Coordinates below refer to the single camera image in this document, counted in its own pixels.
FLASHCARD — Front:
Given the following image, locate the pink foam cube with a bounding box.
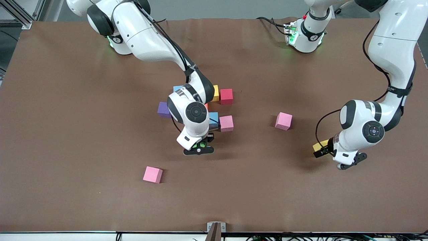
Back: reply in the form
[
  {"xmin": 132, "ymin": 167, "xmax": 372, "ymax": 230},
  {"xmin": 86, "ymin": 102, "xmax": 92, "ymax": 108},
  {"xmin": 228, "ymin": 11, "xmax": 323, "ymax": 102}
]
[
  {"xmin": 143, "ymin": 166, "xmax": 164, "ymax": 184},
  {"xmin": 219, "ymin": 115, "xmax": 234, "ymax": 132},
  {"xmin": 275, "ymin": 112, "xmax": 293, "ymax": 131}
]

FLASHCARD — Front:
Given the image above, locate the purple foam cube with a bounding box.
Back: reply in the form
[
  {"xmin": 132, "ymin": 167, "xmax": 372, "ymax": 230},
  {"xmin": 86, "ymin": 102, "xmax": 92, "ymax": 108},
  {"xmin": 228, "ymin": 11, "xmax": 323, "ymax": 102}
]
[{"xmin": 157, "ymin": 101, "xmax": 172, "ymax": 118}]

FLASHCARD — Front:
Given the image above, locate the red foam cube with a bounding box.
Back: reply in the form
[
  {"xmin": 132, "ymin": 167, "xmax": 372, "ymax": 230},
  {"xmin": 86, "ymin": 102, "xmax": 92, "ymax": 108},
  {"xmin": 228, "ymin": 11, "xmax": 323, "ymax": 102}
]
[{"xmin": 220, "ymin": 88, "xmax": 234, "ymax": 105}]

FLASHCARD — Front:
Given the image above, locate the brown table mat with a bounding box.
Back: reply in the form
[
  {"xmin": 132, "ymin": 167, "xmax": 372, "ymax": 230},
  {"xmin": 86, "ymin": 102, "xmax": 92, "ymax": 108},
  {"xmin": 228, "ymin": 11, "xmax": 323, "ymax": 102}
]
[{"xmin": 0, "ymin": 17, "xmax": 428, "ymax": 234}]

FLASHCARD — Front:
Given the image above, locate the silver base connector plate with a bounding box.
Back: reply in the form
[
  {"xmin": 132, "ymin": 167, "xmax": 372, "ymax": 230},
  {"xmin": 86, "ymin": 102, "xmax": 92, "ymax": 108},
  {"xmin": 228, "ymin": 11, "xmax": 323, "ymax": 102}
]
[{"xmin": 284, "ymin": 22, "xmax": 298, "ymax": 46}]

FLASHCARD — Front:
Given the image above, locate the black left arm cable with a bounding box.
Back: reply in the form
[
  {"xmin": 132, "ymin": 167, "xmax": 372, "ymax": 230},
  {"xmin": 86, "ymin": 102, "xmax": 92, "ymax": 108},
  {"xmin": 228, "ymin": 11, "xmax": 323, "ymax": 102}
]
[{"xmin": 315, "ymin": 20, "xmax": 393, "ymax": 148}]

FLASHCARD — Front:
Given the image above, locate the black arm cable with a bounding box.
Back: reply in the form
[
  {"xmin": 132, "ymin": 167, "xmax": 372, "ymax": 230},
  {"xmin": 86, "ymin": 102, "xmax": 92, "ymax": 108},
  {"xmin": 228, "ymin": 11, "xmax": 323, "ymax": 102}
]
[
  {"xmin": 134, "ymin": 0, "xmax": 198, "ymax": 72},
  {"xmin": 315, "ymin": 20, "xmax": 393, "ymax": 148}
]

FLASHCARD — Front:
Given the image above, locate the silver table edge bracket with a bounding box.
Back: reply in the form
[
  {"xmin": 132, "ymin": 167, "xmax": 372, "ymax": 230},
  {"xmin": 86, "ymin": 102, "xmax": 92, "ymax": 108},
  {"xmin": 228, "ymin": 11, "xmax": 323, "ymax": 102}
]
[{"xmin": 207, "ymin": 222, "xmax": 226, "ymax": 241}]

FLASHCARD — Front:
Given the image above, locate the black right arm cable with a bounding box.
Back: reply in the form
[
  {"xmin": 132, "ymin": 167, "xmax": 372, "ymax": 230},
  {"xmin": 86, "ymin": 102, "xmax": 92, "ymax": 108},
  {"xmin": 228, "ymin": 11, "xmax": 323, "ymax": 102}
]
[{"xmin": 134, "ymin": 0, "xmax": 198, "ymax": 72}]

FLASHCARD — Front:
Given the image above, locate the black base cable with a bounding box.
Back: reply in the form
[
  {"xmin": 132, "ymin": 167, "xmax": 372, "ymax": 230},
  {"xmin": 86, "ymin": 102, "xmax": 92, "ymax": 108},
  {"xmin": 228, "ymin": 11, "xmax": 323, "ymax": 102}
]
[{"xmin": 256, "ymin": 16, "xmax": 289, "ymax": 35}]

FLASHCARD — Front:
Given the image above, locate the aluminium frame post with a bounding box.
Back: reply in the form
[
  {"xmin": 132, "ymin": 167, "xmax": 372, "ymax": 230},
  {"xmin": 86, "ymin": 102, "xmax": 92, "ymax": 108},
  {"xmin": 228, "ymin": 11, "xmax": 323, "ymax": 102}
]
[{"xmin": 0, "ymin": 0, "xmax": 33, "ymax": 30}]

